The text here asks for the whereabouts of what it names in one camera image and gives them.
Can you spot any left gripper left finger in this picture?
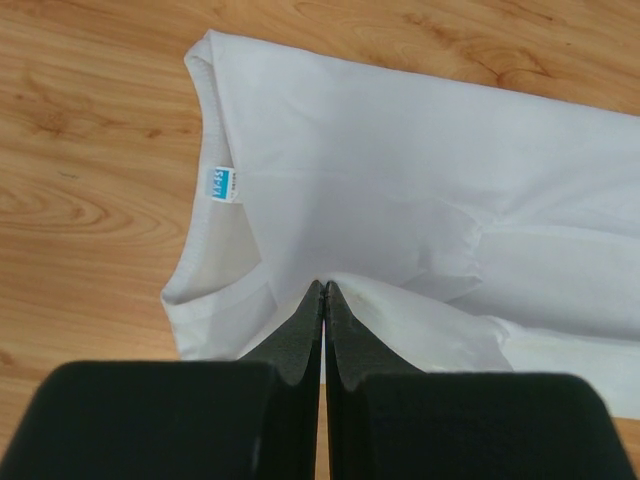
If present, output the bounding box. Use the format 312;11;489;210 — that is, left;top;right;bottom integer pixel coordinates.
1;283;321;479

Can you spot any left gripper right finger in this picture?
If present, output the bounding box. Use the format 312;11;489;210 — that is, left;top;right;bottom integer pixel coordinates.
324;282;635;479

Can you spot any white t-shirt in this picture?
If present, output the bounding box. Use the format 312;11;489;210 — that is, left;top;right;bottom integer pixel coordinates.
162;31;639;418

